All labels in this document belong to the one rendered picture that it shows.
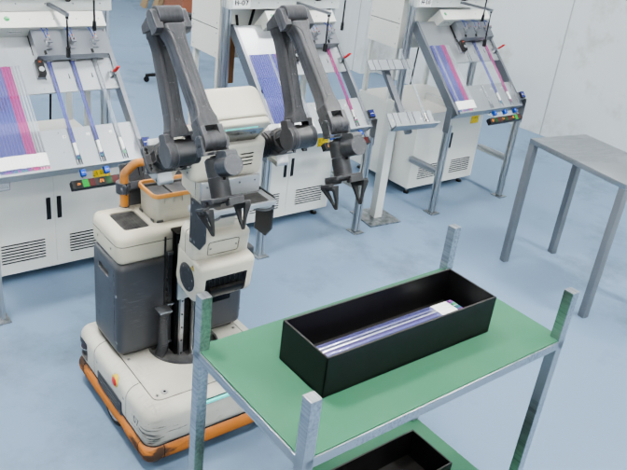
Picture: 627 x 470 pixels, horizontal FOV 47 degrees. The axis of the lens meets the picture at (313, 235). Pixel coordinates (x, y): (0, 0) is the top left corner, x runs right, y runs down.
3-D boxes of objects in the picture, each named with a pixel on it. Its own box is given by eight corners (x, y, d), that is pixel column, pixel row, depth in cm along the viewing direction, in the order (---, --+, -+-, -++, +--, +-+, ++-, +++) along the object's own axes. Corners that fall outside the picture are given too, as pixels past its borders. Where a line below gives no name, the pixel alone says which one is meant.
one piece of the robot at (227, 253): (140, 277, 260) (152, 124, 227) (230, 255, 282) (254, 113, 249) (173, 321, 244) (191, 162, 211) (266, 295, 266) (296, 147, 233)
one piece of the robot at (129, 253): (92, 350, 295) (87, 159, 258) (209, 316, 326) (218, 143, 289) (126, 396, 272) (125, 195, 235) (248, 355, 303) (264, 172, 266)
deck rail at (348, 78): (367, 131, 432) (372, 126, 427) (364, 131, 431) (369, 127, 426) (326, 27, 444) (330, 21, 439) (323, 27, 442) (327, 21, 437)
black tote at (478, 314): (441, 301, 207) (450, 268, 202) (487, 331, 195) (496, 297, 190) (278, 358, 174) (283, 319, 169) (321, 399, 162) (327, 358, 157)
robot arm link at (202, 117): (178, 15, 205) (144, 16, 199) (186, 4, 201) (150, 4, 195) (227, 152, 199) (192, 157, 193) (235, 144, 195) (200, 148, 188)
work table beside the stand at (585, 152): (582, 318, 395) (626, 185, 360) (499, 259, 449) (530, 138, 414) (637, 305, 416) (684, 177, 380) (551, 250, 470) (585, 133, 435)
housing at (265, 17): (324, 34, 443) (336, 20, 431) (257, 36, 414) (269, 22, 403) (319, 22, 444) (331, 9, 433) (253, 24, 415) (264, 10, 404)
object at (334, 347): (448, 309, 201) (450, 298, 199) (466, 322, 196) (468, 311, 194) (302, 362, 172) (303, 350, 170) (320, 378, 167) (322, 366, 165)
